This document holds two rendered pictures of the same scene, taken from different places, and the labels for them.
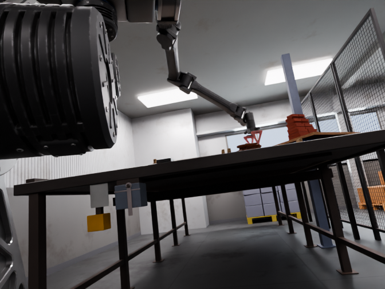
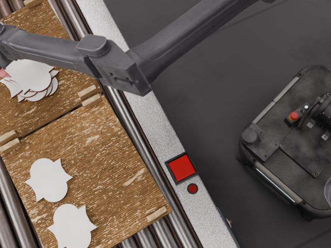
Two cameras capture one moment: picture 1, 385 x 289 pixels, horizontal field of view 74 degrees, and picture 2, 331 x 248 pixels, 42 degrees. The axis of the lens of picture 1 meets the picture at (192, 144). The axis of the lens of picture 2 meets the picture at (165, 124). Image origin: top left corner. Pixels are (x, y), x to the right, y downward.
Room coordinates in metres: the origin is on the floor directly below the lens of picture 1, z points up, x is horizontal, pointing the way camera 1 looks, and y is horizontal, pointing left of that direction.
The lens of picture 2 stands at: (1.48, 0.41, 2.14)
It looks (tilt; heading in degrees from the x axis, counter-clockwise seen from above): 70 degrees down; 243
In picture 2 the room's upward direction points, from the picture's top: 9 degrees counter-clockwise
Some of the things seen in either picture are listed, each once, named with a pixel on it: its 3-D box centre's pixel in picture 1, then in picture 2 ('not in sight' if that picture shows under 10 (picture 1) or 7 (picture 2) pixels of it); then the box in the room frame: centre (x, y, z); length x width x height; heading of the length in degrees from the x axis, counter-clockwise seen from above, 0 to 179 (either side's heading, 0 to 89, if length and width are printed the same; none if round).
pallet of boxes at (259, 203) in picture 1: (267, 195); not in sight; (6.22, -1.63, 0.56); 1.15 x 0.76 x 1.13; 81
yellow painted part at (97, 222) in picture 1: (98, 206); not in sight; (1.36, 0.53, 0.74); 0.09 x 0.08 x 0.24; 82
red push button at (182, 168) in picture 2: not in sight; (182, 168); (1.32, 0.15, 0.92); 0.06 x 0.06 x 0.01; 82
